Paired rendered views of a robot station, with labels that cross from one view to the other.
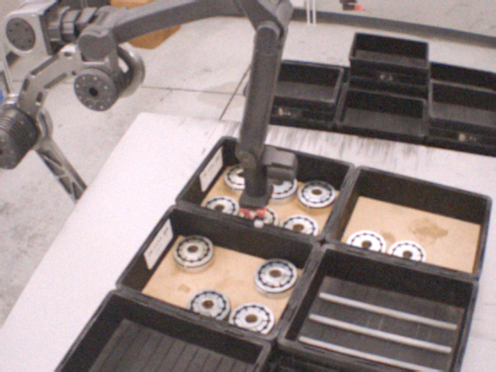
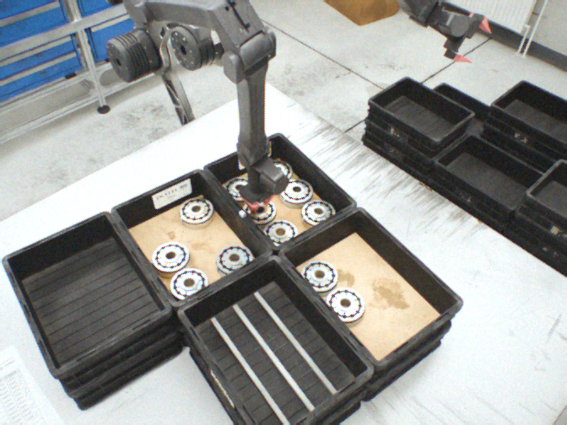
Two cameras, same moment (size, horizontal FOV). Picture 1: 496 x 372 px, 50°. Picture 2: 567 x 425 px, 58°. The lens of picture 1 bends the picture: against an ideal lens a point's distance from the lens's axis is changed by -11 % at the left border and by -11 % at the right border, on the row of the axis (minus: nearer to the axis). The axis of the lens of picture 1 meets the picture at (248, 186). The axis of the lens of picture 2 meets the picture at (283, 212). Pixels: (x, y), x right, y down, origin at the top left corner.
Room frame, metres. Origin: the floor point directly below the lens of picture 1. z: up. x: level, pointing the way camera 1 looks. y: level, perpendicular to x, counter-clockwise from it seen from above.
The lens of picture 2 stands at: (0.20, -0.53, 2.02)
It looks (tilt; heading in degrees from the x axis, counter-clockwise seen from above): 49 degrees down; 26
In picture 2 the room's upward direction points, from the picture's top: 1 degrees clockwise
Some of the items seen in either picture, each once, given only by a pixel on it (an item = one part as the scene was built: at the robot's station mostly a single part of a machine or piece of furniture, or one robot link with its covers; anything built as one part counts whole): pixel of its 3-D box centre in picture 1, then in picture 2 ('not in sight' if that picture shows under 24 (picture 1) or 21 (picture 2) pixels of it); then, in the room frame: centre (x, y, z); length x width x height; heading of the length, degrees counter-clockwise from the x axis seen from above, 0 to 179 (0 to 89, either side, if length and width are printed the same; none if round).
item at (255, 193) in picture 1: (255, 184); (257, 182); (1.08, -0.02, 0.98); 0.10 x 0.07 x 0.07; 160
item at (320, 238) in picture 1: (267, 185); (278, 187); (1.14, -0.05, 0.92); 0.40 x 0.30 x 0.02; 63
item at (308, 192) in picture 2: (278, 184); (296, 190); (1.21, -0.08, 0.86); 0.10 x 0.10 x 0.01
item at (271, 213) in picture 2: (259, 220); (259, 211); (1.08, -0.02, 0.86); 0.10 x 0.10 x 0.01
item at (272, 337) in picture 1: (217, 269); (189, 232); (0.87, 0.09, 0.92); 0.40 x 0.30 x 0.02; 63
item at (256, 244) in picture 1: (220, 282); (191, 244); (0.87, 0.09, 0.87); 0.40 x 0.30 x 0.11; 63
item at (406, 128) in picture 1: (381, 141); (478, 195); (2.05, -0.63, 0.31); 0.40 x 0.30 x 0.34; 70
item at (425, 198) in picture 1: (413, 235); (364, 289); (0.96, -0.41, 0.87); 0.40 x 0.30 x 0.11; 63
